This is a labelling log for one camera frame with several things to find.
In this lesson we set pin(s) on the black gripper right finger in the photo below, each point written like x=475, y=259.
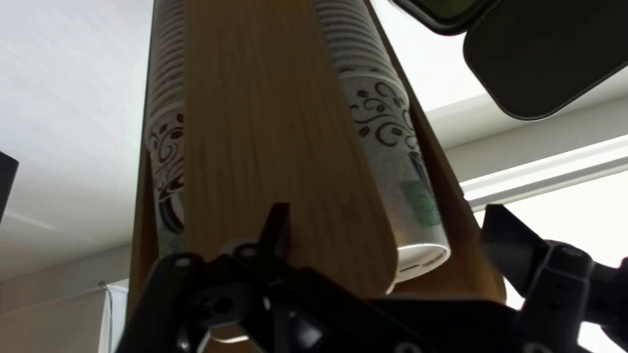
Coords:
x=555, y=294

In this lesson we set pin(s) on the printed white paper cup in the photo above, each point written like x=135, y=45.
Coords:
x=404, y=196

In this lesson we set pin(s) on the stacked white paper cups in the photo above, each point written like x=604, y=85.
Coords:
x=349, y=32
x=165, y=98

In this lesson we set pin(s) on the wooden cup holder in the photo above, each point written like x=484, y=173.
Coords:
x=274, y=130

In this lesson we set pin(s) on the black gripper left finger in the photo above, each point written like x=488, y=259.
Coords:
x=176, y=294

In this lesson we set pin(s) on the dark countertop sink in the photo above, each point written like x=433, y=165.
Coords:
x=6, y=183

